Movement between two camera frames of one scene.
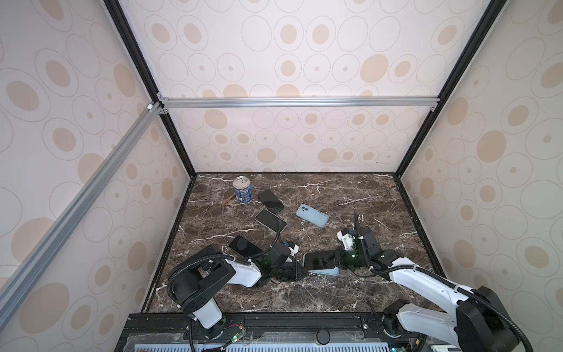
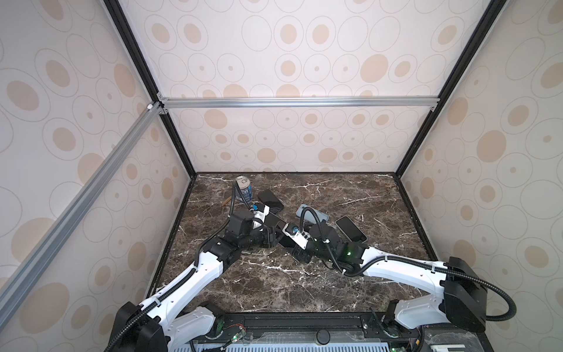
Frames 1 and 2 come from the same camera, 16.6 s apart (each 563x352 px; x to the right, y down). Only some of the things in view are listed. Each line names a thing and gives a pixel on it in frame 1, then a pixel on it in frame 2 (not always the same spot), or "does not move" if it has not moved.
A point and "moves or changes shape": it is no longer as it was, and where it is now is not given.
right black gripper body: (352, 259) to (311, 251)
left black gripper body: (286, 273) to (260, 238)
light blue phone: (270, 221) does not move
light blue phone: (313, 215) does not move
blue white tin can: (243, 188) does not move
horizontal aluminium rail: (299, 101) does not move
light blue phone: (335, 271) to (350, 229)
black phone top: (270, 202) does not move
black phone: (244, 247) moves or changes shape
